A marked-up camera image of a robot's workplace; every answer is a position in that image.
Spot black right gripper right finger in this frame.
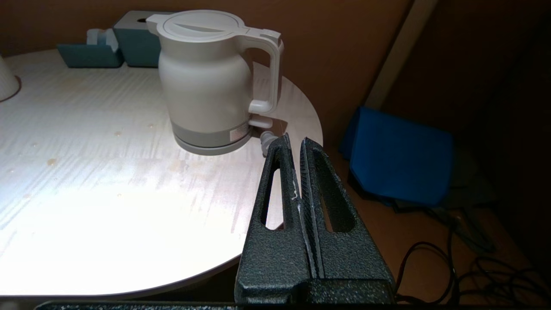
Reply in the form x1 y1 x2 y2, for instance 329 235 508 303
300 137 396 304

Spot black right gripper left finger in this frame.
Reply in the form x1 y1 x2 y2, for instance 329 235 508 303
235 133 319 304

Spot white electric kettle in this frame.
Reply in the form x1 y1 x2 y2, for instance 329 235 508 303
146 9 285 149

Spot blue folded cloth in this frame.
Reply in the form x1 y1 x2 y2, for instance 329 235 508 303
339 107 455 208

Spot white power plug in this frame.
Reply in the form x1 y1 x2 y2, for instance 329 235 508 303
260 131 277 157

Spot grey round kettle base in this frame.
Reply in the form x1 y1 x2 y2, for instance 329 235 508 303
173 131 253 156

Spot grey blue tissue box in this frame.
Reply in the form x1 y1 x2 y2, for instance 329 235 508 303
113 11 173 68

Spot small grey sachet holder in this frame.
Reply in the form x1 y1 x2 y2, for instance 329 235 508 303
57 43 125 69

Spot white sachet packets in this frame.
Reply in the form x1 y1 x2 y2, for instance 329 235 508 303
86 28 119 53

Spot white ribbed mug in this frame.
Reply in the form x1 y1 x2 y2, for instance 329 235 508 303
0 55 22 102

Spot thin dark loose cable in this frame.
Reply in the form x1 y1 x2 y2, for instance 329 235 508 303
395 211 543 307

